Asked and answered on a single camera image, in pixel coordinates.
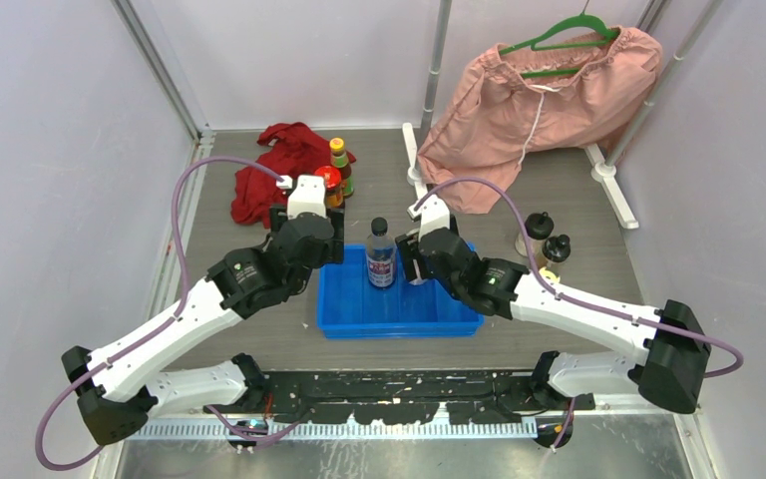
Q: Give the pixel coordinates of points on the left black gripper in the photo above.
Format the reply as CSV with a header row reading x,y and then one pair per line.
x,y
333,253

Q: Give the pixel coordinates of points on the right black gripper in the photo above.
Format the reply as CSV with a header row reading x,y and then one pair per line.
x,y
408,251

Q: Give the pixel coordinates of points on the silver lid grain jar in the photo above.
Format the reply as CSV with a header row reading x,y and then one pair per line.
x,y
414,272

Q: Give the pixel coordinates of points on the clear bottle black cap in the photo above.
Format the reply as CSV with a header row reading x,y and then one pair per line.
x,y
380,253

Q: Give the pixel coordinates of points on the blue plastic divided bin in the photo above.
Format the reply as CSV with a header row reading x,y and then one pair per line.
x,y
350,307

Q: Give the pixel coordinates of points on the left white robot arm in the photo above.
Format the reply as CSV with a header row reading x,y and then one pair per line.
x,y
124,384

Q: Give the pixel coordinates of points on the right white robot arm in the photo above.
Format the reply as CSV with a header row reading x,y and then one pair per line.
x,y
654,352

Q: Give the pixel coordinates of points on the red lid chili jar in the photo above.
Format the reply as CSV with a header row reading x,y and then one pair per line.
x,y
333,186

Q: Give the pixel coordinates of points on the yellow cap sauce bottle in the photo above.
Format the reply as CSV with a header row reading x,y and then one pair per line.
x,y
341,160

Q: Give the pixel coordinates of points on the red cloth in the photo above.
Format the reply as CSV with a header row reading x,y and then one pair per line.
x,y
295,150

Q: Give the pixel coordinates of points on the black cap shaker bottle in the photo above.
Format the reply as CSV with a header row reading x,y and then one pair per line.
x,y
538,228

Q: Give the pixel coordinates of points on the yellow lid grain jar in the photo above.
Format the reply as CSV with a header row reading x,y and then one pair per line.
x,y
549,276

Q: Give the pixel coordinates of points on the small black cap shaker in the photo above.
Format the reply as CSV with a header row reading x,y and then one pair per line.
x,y
554,253

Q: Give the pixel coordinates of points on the pink shorts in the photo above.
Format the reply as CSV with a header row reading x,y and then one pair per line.
x,y
510,104

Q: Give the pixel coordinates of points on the white clothes rack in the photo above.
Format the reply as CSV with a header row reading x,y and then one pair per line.
x,y
603,161

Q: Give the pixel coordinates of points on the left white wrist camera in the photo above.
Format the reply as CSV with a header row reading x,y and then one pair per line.
x,y
306,195

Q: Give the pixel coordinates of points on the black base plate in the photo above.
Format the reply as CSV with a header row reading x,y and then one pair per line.
x,y
399,397

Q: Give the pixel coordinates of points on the white slotted cable duct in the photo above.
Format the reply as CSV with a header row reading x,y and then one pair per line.
x,y
440,427

